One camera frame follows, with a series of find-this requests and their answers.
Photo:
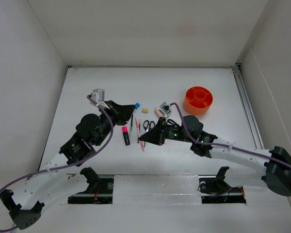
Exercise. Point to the green ended ink pen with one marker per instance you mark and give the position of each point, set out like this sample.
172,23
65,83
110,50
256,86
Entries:
131,126

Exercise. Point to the pink capped black highlighter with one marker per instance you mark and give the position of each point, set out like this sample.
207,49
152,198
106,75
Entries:
126,135

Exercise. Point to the blue capped black highlighter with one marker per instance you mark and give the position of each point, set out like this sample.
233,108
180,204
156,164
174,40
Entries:
137,105

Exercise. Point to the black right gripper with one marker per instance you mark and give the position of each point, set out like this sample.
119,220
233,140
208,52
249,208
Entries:
155,135

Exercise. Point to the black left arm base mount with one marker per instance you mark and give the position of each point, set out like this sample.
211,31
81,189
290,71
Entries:
99,189

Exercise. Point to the yellow eraser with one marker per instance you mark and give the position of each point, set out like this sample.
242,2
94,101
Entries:
145,110

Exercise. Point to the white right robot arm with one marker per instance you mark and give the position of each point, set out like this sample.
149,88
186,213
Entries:
269,168

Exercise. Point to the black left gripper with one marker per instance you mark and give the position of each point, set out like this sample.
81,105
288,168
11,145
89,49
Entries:
121,113

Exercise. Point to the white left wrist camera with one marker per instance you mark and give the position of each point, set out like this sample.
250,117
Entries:
97,98

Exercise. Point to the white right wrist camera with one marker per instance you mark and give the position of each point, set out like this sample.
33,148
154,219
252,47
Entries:
166,108

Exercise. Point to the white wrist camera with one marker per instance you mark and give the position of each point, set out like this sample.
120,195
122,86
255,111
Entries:
97,98
166,108

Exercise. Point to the orange round desk organizer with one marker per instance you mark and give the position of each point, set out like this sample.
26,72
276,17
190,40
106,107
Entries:
197,100

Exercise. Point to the black handled scissors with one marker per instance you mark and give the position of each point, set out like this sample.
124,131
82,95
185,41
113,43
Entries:
148,125

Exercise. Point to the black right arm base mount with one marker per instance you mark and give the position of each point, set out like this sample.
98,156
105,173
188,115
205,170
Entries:
214,189

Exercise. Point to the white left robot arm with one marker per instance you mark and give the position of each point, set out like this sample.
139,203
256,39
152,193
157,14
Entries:
64,175

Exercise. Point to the red gel pen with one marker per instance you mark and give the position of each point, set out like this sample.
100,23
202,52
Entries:
141,144

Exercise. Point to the black gel pen clear cap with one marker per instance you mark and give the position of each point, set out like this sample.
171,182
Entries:
139,130

